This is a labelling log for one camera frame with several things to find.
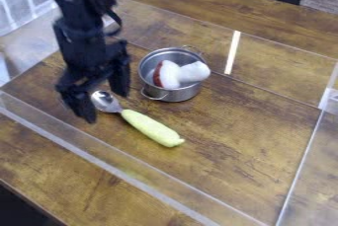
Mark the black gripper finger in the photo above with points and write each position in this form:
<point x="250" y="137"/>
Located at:
<point x="76" y="99"/>
<point x="119" y="79"/>

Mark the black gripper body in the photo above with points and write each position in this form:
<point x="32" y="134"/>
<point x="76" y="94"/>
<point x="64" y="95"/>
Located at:
<point x="87" y="55"/>

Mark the green handled metal spoon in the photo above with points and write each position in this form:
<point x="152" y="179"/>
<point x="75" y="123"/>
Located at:
<point x="148" y="126"/>

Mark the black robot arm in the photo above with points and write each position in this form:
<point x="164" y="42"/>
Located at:
<point x="83" y="13"/>

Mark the red white toy mushroom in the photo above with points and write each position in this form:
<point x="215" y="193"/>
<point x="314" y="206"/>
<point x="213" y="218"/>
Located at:
<point x="170" y="75"/>

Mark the small steel pot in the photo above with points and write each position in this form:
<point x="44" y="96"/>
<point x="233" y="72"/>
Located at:
<point x="179" y="55"/>

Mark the clear acrylic front barrier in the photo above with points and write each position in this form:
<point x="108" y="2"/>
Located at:
<point x="182" y="196"/>

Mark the clear acrylic barrier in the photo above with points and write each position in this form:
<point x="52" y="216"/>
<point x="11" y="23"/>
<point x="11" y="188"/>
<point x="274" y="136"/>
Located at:
<point x="182" y="196"/>
<point x="311" y="201"/>

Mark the clear acrylic right barrier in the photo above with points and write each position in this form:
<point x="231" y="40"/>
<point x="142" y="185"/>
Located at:
<point x="311" y="201"/>

